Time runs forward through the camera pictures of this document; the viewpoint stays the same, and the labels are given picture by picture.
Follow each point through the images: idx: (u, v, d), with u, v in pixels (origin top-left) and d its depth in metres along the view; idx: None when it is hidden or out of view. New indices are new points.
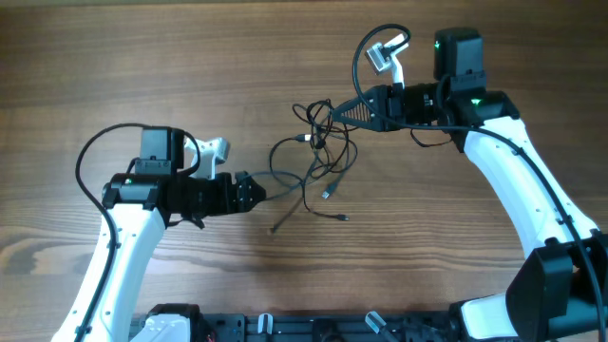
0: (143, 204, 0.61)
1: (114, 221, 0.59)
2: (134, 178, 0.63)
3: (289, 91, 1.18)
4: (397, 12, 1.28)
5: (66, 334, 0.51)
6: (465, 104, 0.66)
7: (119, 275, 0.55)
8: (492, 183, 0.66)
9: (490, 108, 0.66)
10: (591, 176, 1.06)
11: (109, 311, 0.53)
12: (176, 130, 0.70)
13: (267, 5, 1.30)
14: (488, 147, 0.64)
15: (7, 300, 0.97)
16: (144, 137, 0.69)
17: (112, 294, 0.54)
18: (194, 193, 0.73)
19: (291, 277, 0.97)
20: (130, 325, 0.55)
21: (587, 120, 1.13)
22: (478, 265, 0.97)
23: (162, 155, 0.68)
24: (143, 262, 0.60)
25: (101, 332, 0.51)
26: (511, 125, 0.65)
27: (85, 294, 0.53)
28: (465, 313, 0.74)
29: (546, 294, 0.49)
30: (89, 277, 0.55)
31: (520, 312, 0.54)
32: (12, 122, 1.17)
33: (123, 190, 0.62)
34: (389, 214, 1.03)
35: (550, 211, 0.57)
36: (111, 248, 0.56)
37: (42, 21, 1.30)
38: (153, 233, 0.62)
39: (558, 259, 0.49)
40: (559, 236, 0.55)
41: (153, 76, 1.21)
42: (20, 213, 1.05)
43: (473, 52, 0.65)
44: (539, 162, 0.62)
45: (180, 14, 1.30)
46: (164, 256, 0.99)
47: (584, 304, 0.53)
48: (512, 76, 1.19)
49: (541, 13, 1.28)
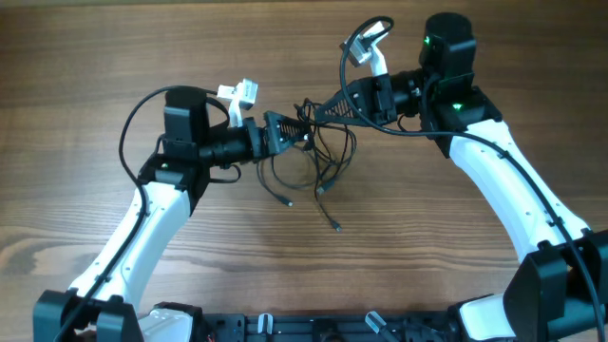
0: (176, 185, 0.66)
1: (146, 196, 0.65)
2: (169, 165, 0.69)
3: (289, 91, 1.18)
4: (397, 12, 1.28)
5: (88, 280, 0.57)
6: (446, 109, 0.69)
7: (143, 237, 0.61)
8: (481, 187, 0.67)
9: (471, 113, 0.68)
10: (591, 176, 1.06)
11: (128, 267, 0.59)
12: (198, 105, 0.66)
13: (267, 5, 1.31)
14: (473, 152, 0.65)
15: (6, 300, 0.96)
16: (166, 115, 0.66)
17: (134, 253, 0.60)
18: (214, 146, 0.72)
19: (292, 277, 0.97)
20: (142, 285, 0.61)
21: (586, 120, 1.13)
22: (478, 265, 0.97)
23: (188, 137, 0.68)
24: (163, 237, 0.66)
25: (117, 282, 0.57)
26: (496, 128, 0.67)
27: (110, 248, 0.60)
28: (465, 315, 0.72)
29: (542, 298, 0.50)
30: (116, 237, 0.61)
31: (516, 312, 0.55)
32: (12, 122, 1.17)
33: (158, 173, 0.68)
34: (388, 214, 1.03)
35: (541, 214, 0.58)
36: (140, 215, 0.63)
37: (43, 21, 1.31)
38: (180, 210, 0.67)
39: (551, 264, 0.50)
40: (551, 238, 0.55)
41: (153, 76, 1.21)
42: (20, 212, 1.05)
43: (465, 54, 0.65)
44: (523, 163, 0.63)
45: (180, 14, 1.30)
46: (165, 256, 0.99)
47: (580, 303, 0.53)
48: (512, 76, 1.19)
49: (539, 14, 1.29)
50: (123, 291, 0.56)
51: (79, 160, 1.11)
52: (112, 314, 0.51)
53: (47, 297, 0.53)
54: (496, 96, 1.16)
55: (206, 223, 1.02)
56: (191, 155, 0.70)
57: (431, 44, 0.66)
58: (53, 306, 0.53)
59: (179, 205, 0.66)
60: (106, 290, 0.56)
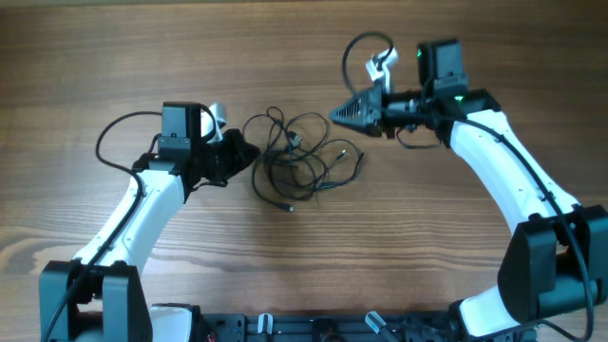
0: (169, 170, 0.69)
1: (142, 180, 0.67)
2: (161, 157, 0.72)
3: (289, 92, 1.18)
4: (397, 11, 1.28)
5: (91, 250, 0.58)
6: (450, 102, 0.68)
7: (142, 214, 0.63)
8: (475, 167, 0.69)
9: (471, 104, 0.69)
10: (591, 176, 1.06)
11: (130, 237, 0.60)
12: (193, 105, 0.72)
13: (267, 4, 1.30)
14: (471, 137, 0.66)
15: (7, 300, 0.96)
16: (164, 114, 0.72)
17: (136, 225, 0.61)
18: (209, 155, 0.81)
19: (290, 276, 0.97)
20: (143, 256, 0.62)
21: (586, 120, 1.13)
22: (479, 265, 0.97)
23: (182, 133, 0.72)
24: (161, 218, 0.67)
25: (120, 251, 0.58)
26: (494, 117, 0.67)
27: (112, 222, 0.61)
28: (465, 312, 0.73)
29: (532, 268, 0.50)
30: (114, 216, 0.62)
31: (510, 288, 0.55)
32: (12, 122, 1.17)
33: (151, 163, 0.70)
34: (388, 214, 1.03)
35: (532, 190, 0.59)
36: (137, 196, 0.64)
37: (43, 21, 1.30)
38: (175, 195, 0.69)
39: (542, 235, 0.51)
40: (541, 211, 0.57)
41: (153, 76, 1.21)
42: (20, 213, 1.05)
43: (452, 57, 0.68)
44: (519, 146, 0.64)
45: (180, 14, 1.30)
46: (164, 256, 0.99)
47: (572, 281, 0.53)
48: (512, 76, 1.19)
49: (541, 13, 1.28)
50: (125, 257, 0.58)
51: (79, 160, 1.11)
52: (116, 277, 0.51)
53: (51, 267, 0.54)
54: (496, 96, 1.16)
55: (206, 223, 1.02)
56: (185, 150, 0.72)
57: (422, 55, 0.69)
58: (58, 274, 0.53)
59: (173, 188, 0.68)
60: (109, 257, 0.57)
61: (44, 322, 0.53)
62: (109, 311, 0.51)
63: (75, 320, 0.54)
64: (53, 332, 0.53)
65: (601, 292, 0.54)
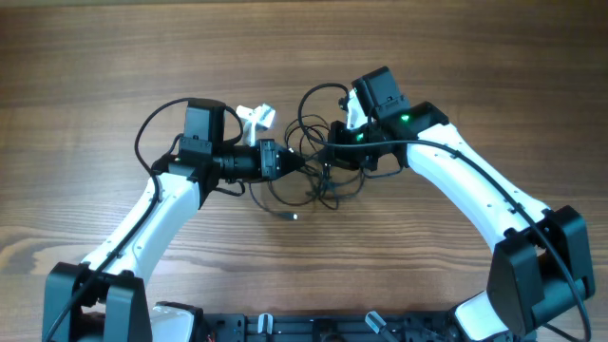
0: (187, 176, 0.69)
1: (160, 184, 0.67)
2: (181, 159, 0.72)
3: (289, 92, 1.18)
4: (396, 11, 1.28)
5: (101, 256, 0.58)
6: (396, 123, 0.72)
7: (155, 220, 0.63)
8: (443, 189, 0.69)
9: (419, 123, 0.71)
10: (590, 176, 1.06)
11: (140, 245, 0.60)
12: (217, 108, 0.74)
13: (267, 5, 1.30)
14: (427, 156, 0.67)
15: (7, 300, 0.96)
16: (188, 115, 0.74)
17: (146, 234, 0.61)
18: (225, 158, 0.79)
19: (292, 277, 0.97)
20: (150, 266, 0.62)
21: (585, 120, 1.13)
22: (479, 265, 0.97)
23: (205, 136, 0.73)
24: (173, 225, 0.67)
25: (128, 259, 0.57)
26: (444, 131, 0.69)
27: (123, 229, 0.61)
28: (462, 317, 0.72)
29: (521, 285, 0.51)
30: (126, 221, 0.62)
31: (501, 304, 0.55)
32: (12, 122, 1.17)
33: (171, 166, 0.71)
34: (388, 214, 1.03)
35: (501, 204, 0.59)
36: (153, 200, 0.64)
37: (43, 21, 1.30)
38: (189, 202, 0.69)
39: (522, 250, 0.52)
40: (515, 225, 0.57)
41: (153, 76, 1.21)
42: (20, 213, 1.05)
43: (387, 84, 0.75)
44: (477, 159, 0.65)
45: (180, 14, 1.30)
46: (164, 256, 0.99)
47: (559, 283, 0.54)
48: (511, 76, 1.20)
49: (540, 13, 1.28)
50: (134, 267, 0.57)
51: (79, 160, 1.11)
52: (122, 289, 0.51)
53: (59, 270, 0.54)
54: (496, 96, 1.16)
55: (207, 223, 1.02)
56: (205, 154, 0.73)
57: (358, 90, 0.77)
58: (64, 277, 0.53)
59: (189, 196, 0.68)
60: (117, 265, 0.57)
61: (47, 324, 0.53)
62: (112, 320, 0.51)
63: (77, 325, 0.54)
64: (54, 335, 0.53)
65: (588, 286, 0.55)
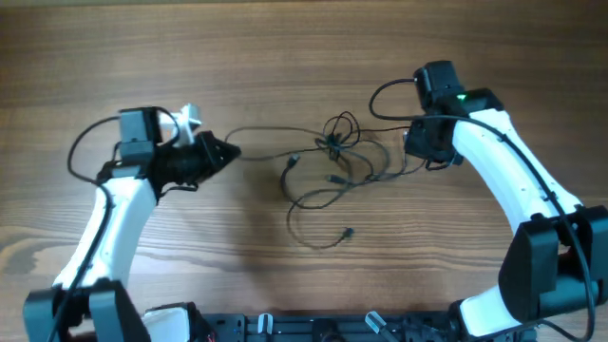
0: (134, 176, 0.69)
1: (107, 192, 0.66)
2: (123, 163, 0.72)
3: (289, 92, 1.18)
4: (396, 11, 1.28)
5: (71, 274, 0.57)
6: (452, 100, 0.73)
7: (115, 225, 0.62)
8: (482, 170, 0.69)
9: (474, 104, 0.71)
10: (591, 176, 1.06)
11: (107, 251, 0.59)
12: (148, 108, 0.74)
13: (267, 4, 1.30)
14: (474, 136, 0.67)
15: (7, 300, 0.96)
16: (122, 121, 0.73)
17: (110, 238, 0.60)
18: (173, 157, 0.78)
19: (291, 277, 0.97)
20: (125, 268, 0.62)
21: (585, 120, 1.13)
22: (479, 265, 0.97)
23: (142, 136, 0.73)
24: (136, 225, 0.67)
25: (101, 266, 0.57)
26: (497, 116, 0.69)
27: (85, 243, 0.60)
28: (466, 313, 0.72)
29: (534, 266, 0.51)
30: (86, 237, 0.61)
31: (509, 294, 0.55)
32: (12, 123, 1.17)
33: (113, 171, 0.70)
34: (389, 214, 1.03)
35: (535, 190, 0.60)
36: (106, 208, 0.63)
37: (43, 21, 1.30)
38: (143, 200, 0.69)
39: (544, 234, 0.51)
40: (544, 211, 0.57)
41: (153, 76, 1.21)
42: (20, 212, 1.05)
43: (446, 72, 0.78)
44: (522, 146, 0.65)
45: (179, 14, 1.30)
46: (164, 256, 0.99)
47: (573, 279, 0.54)
48: (511, 76, 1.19)
49: (540, 13, 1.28)
50: (108, 272, 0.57)
51: (79, 160, 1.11)
52: (102, 293, 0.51)
53: (31, 298, 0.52)
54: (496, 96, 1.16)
55: (209, 223, 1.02)
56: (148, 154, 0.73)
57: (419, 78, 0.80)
58: (41, 302, 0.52)
59: (141, 194, 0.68)
60: (91, 275, 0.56)
61: None
62: (103, 327, 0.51)
63: None
64: None
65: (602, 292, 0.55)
